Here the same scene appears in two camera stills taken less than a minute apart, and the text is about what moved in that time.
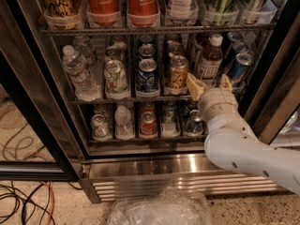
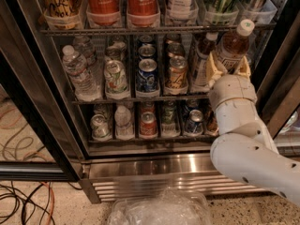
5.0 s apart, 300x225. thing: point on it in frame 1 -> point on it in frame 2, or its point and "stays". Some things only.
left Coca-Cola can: (103, 5) stays
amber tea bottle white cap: (211, 61) -> (235, 45)
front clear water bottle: (86, 86) stays
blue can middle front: (147, 77) stays
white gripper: (217, 99) -> (232, 90)
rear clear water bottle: (86, 47) stays
